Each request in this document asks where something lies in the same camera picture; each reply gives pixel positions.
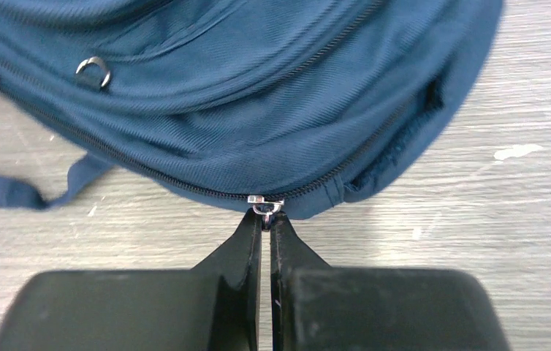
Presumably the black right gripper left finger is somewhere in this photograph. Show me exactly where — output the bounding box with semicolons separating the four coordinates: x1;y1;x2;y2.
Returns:
0;211;262;350

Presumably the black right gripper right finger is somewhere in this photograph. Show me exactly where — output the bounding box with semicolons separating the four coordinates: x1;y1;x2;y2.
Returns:
270;214;510;350

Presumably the navy blue student backpack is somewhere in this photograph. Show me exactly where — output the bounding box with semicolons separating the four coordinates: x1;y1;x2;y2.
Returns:
0;0;504;219

